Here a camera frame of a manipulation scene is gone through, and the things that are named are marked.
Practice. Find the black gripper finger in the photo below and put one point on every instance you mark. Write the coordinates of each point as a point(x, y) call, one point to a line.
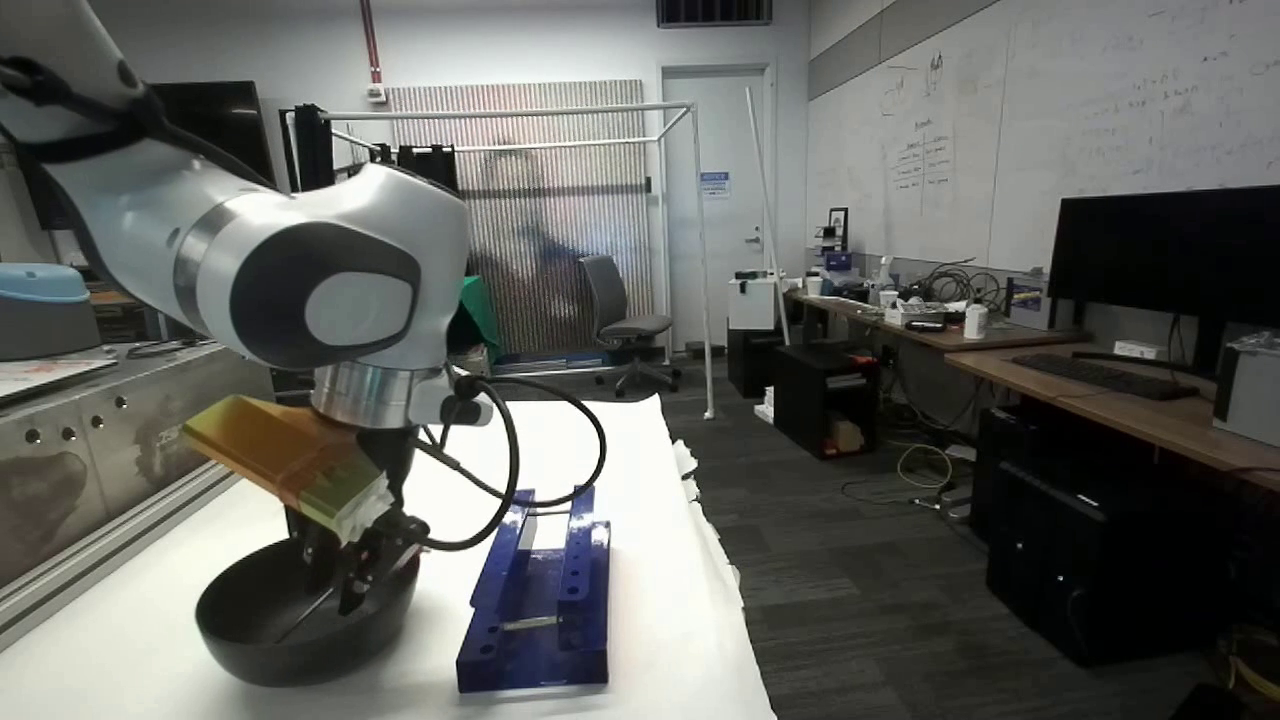
point(393, 544)
point(319, 566)

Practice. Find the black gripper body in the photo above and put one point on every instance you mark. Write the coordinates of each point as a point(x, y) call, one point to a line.
point(387, 475)

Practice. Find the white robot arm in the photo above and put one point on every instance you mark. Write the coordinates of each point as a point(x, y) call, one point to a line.
point(264, 254)

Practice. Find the black bowl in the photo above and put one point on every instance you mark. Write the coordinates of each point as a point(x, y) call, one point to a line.
point(286, 627)

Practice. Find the blue rectangular tray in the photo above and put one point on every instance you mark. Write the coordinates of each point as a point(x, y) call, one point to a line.
point(533, 600)

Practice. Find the small metal pin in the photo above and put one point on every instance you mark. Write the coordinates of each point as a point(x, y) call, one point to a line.
point(531, 620)

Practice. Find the white table cover sheet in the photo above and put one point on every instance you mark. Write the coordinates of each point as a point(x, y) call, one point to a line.
point(642, 534)

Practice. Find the person in dark top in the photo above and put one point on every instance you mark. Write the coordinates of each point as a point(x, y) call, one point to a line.
point(543, 274)

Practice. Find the black office chair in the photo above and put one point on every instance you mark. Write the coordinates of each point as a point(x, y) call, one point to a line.
point(636, 335)

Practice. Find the light blue device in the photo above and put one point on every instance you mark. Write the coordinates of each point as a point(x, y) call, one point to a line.
point(43, 309)

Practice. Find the white door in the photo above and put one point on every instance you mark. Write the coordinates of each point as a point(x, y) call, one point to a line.
point(719, 201)

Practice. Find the black cabinet under bench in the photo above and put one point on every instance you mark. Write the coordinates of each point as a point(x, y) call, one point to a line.
point(824, 402)

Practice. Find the cluttered lab bench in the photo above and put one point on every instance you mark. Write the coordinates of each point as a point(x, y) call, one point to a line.
point(920, 322)

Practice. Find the white cup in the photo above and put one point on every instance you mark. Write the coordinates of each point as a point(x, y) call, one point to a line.
point(973, 322)

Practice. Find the black computer tower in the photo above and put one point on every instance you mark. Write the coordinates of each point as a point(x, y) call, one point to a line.
point(1092, 560)

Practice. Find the black keyboard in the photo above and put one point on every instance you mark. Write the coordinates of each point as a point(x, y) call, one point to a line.
point(1104, 373)

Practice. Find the wooden desk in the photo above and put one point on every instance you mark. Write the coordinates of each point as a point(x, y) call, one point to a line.
point(1134, 405)

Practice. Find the large black monitor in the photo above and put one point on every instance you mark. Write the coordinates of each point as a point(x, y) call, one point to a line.
point(1167, 261)

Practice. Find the grey box on desk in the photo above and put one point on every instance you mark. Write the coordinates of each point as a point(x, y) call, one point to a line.
point(1248, 394)

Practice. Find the aluminium extrusion rail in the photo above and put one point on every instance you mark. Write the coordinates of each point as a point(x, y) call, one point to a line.
point(92, 553)

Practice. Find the white pipe frame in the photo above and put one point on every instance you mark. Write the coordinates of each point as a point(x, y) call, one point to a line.
point(693, 242)

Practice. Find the red wall pipe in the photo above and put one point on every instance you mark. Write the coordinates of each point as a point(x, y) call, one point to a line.
point(371, 44)

